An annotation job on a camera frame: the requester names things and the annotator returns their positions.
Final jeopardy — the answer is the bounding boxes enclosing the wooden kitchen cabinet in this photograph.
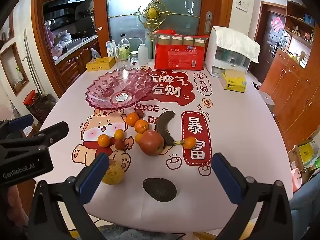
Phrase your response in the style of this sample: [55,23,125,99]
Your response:
[54,37,101,98]

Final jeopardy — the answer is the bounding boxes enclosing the clear drinking glass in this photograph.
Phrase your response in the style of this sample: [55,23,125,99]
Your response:
[116,55,132,71]

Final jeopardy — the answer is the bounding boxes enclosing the dark avocado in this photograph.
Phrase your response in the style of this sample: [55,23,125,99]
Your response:
[142,178,177,202]

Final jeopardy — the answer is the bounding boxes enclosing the silver door handle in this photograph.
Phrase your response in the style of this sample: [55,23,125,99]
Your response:
[204,11,213,33]

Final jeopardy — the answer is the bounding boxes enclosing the white blue carton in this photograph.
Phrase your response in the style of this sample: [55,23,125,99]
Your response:
[106,40,118,57]

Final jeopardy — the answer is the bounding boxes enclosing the dark overripe banana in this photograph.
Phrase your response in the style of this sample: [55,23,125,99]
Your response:
[155,110,187,147]

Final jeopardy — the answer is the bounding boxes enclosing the grey fluffy rug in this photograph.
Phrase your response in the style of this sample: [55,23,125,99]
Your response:
[97,225,221,240]

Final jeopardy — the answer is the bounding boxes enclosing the frosted glass door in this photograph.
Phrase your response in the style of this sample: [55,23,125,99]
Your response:
[106,0,203,58]

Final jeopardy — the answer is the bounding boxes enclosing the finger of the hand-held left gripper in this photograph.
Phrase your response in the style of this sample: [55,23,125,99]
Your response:
[0,121,69,151]
[0,114,34,139]

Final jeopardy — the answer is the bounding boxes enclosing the pink bag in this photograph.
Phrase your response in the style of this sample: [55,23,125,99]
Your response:
[45,20,63,57]

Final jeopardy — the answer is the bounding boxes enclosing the gold door ornament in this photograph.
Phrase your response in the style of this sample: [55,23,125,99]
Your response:
[132,0,179,42]

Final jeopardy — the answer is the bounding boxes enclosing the clear bottle green label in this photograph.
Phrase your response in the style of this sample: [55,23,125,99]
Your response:
[118,34,131,67]

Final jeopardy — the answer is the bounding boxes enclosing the dark wooden door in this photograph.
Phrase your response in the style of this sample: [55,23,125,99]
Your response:
[261,10,286,81]

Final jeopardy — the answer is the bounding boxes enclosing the wooden display cabinet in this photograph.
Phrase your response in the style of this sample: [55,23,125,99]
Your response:
[260,1,320,151]

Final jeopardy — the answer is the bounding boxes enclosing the person's jeans leg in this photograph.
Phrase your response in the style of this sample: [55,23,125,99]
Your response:
[290,177,320,240]

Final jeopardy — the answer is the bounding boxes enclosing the white cloth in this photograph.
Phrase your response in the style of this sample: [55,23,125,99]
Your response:
[215,27,261,64]

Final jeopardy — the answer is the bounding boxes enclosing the printed pink tablecloth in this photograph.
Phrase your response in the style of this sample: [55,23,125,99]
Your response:
[34,57,298,233]

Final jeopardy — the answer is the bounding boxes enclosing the white countertop appliance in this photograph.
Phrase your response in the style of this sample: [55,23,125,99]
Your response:
[205,26,251,77]

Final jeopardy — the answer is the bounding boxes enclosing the wooden wall niche frame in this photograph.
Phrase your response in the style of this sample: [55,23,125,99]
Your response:
[0,42,29,97]

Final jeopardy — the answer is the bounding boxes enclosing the white wall pipe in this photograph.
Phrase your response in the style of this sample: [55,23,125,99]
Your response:
[23,29,42,94]

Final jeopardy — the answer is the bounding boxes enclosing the clear plastic bag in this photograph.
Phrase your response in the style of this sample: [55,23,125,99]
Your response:
[90,47,102,62]

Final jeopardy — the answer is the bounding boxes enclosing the pink door decoration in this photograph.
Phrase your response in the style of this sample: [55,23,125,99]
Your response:
[272,17,283,32]

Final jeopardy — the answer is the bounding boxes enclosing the yellow tissue pack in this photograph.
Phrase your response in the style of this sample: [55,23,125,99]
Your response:
[219,69,247,93]

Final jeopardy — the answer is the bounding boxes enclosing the red paper cup pack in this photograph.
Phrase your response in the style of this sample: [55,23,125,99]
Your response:
[153,29,209,71]

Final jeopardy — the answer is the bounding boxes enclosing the white wall switch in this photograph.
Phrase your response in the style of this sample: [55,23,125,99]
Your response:
[236,0,249,13]

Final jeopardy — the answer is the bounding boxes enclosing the pink plastic container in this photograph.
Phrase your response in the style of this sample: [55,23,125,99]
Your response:
[291,169,303,192]

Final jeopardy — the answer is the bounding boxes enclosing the yellow box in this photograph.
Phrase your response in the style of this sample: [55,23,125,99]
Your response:
[86,57,116,72]

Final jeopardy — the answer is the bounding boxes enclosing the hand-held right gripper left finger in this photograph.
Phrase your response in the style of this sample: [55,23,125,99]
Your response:
[29,152,110,240]

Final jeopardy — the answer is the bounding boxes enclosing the white round stool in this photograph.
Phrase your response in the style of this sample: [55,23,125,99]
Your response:
[259,90,276,106]

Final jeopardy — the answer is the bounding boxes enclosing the yellow pear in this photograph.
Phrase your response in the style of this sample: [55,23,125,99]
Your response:
[101,159,125,185]

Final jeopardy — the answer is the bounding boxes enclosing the pink glass bowl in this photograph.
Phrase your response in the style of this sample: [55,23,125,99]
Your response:
[85,70,154,111]

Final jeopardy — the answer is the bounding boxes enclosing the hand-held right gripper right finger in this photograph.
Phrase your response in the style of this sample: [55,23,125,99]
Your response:
[211,152,293,240]

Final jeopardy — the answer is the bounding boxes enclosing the red apple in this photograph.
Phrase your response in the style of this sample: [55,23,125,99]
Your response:
[139,130,165,157]

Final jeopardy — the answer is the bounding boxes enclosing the cardboard box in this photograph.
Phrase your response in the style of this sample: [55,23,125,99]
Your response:
[287,140,320,178]

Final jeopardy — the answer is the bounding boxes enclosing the white squeeze bottle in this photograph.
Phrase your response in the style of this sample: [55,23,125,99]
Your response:
[129,37,149,66]

